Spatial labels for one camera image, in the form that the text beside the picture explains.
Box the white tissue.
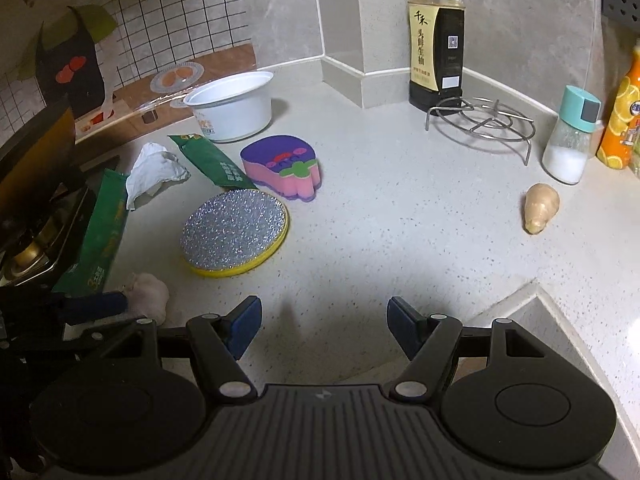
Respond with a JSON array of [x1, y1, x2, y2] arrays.
[[125, 143, 191, 211]]

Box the purple and pink sponge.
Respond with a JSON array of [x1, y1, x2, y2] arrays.
[[240, 134, 321, 204]]

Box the black gas stove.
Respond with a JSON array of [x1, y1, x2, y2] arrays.
[[0, 155, 121, 288]]

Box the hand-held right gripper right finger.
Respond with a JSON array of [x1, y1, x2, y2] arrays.
[[387, 296, 547, 404]]

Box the green snack packet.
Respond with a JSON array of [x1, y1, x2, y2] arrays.
[[167, 134, 259, 192], [52, 170, 130, 296]]

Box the salt shaker with teal cap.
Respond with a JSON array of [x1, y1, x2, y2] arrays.
[[542, 85, 604, 185]]

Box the garlic bulb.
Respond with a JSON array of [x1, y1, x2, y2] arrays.
[[122, 272, 171, 324]]

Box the soy sauce bottle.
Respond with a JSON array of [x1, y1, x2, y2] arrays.
[[407, 0, 466, 114]]

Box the yellow glitter scrubber pad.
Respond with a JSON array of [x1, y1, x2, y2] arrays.
[[181, 189, 290, 279]]

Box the orange sauce bottle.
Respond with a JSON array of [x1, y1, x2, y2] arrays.
[[597, 37, 640, 171]]

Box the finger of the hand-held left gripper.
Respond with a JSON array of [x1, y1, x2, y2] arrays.
[[0, 287, 129, 325], [15, 329, 134, 361]]

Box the wall poster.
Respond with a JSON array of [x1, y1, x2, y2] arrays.
[[0, 0, 258, 161]]

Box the white paper bowl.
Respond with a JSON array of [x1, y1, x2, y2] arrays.
[[183, 71, 275, 142]]

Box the metal wire trivet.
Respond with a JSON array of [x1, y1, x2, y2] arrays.
[[426, 96, 536, 166]]

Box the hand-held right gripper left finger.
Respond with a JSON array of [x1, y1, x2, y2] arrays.
[[106, 296, 264, 404]]

